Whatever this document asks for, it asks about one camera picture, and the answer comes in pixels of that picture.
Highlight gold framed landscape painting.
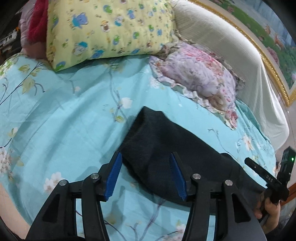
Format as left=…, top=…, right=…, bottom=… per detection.
left=194, top=1, right=295, bottom=106

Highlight dark navy pants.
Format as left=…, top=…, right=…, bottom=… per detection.
left=118, top=106, right=265, bottom=208

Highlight red fuzzy blanket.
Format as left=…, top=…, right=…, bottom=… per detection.
left=28, top=0, right=49, bottom=43

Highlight yellow cartoon bear pillow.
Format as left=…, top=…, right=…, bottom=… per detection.
left=46, top=0, right=175, bottom=71

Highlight person's right hand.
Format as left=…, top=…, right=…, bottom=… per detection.
left=253, top=192, right=280, bottom=234

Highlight turquoise floral bed sheet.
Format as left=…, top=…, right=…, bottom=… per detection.
left=0, top=52, right=278, bottom=241

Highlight purple pink floral pillow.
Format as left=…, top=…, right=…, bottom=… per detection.
left=149, top=42, right=245, bottom=130

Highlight white striped padded headboard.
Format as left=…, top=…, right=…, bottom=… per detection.
left=172, top=1, right=290, bottom=150

